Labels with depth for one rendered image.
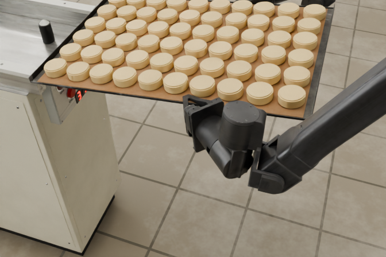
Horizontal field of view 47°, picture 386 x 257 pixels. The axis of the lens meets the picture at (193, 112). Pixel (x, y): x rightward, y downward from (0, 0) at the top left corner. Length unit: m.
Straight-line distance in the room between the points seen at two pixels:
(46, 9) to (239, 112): 0.81
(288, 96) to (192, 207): 1.10
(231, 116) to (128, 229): 1.20
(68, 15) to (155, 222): 0.90
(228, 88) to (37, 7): 0.70
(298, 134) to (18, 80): 0.68
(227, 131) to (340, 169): 1.42
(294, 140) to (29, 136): 0.76
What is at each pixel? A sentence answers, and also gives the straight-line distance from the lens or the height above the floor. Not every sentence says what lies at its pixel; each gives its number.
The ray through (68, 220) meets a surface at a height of 0.30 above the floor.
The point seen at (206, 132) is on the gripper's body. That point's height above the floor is 0.98.
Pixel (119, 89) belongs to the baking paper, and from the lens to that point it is 0.92.
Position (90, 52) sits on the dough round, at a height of 0.95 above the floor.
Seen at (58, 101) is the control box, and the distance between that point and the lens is 1.18.
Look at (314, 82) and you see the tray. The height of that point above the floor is 0.98.
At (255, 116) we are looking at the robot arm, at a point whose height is 1.06.
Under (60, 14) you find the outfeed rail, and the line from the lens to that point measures 1.33.
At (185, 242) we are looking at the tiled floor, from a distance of 1.77.
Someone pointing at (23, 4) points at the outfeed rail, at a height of 0.88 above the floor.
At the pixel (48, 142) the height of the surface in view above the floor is 0.65.
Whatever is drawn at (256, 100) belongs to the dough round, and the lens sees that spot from 0.82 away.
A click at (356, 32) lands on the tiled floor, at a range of 2.95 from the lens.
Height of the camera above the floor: 1.54
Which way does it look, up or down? 44 degrees down
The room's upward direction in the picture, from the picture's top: straight up
